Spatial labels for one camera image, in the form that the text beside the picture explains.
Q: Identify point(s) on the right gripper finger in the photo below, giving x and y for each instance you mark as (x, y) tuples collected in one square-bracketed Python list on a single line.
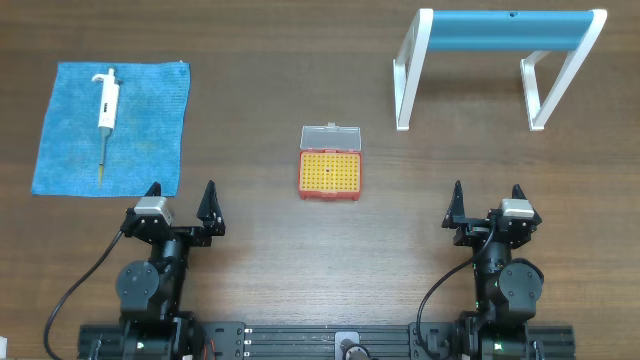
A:
[(518, 192), (456, 210)]

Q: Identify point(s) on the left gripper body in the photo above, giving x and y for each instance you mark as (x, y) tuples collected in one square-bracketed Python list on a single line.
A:
[(187, 235)]

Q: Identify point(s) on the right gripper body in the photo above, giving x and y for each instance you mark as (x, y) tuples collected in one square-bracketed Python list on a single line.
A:
[(515, 231)]

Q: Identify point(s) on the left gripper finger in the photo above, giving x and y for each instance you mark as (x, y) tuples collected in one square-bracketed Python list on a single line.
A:
[(211, 210), (154, 190)]

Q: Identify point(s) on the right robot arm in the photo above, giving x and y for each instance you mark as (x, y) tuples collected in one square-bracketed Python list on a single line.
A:
[(510, 290)]

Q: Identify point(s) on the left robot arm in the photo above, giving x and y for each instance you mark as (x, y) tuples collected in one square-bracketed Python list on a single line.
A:
[(150, 285)]

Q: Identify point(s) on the blue cloth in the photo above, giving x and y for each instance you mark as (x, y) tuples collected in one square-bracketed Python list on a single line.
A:
[(145, 130)]

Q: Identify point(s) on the white pipette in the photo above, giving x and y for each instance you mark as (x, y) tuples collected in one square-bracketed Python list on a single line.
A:
[(108, 105)]

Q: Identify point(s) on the red and yellow tip box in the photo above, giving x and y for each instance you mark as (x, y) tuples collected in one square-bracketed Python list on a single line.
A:
[(330, 172)]

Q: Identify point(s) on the white and blue stand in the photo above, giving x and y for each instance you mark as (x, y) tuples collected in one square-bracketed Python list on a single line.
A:
[(500, 30)]

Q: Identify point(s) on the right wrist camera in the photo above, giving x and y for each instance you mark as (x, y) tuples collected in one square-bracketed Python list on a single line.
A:
[(517, 208)]

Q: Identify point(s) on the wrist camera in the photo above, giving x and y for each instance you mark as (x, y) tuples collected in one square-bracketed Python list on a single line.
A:
[(153, 207), (517, 208)]

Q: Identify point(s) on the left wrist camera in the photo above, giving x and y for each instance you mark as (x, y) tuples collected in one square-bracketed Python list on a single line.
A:
[(153, 207)]

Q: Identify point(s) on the mounting rail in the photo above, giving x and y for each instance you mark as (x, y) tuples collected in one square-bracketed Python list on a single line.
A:
[(300, 340)]

